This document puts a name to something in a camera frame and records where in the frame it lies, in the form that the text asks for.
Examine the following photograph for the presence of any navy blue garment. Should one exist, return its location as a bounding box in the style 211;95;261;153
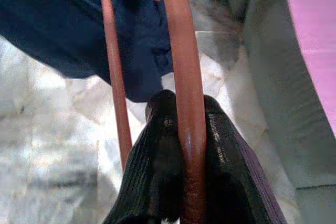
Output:
0;0;174;103

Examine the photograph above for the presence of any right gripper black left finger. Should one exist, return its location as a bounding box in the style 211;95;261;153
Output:
104;90;184;224

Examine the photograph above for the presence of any red plastic clothes hanger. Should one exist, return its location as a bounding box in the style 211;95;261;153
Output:
97;0;208;224

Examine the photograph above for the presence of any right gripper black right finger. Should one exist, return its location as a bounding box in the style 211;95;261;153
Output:
203;97;287;224

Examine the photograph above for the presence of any pink mat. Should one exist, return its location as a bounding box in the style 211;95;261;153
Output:
278;0;336;127

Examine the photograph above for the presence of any grey green sofa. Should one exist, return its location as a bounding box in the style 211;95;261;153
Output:
209;0;336;224

